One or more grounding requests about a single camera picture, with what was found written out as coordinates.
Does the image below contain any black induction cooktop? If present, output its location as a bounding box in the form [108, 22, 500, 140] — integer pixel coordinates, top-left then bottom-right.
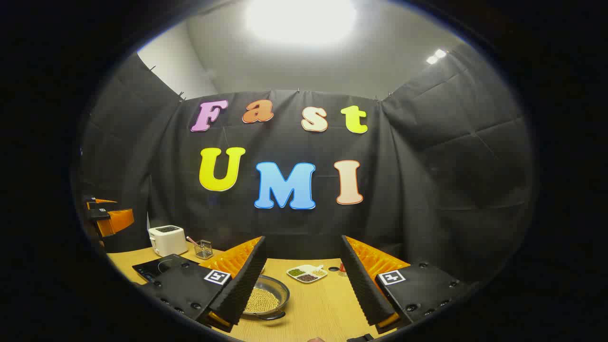
[132, 254, 200, 284]

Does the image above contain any black backdrop cloth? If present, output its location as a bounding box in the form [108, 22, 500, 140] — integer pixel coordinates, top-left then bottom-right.
[76, 45, 537, 285]

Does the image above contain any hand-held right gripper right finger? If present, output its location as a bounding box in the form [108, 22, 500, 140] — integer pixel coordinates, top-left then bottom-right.
[340, 235, 471, 335]

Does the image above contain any large ceiling light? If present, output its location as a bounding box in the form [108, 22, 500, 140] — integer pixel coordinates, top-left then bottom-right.
[245, 0, 358, 46]

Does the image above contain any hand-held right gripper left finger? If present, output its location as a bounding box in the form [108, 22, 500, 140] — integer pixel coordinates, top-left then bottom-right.
[141, 236, 267, 333]

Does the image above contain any pile of soybeans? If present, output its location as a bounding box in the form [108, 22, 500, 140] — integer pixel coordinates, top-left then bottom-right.
[244, 287, 280, 314]

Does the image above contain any white toaster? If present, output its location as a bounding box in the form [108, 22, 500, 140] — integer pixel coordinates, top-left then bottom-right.
[148, 225, 189, 257]

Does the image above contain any white divided plate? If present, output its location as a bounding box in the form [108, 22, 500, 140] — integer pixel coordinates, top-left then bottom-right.
[286, 265, 328, 284]

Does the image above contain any steel pot with black handles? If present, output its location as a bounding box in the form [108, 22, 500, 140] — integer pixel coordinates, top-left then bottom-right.
[240, 275, 291, 321]

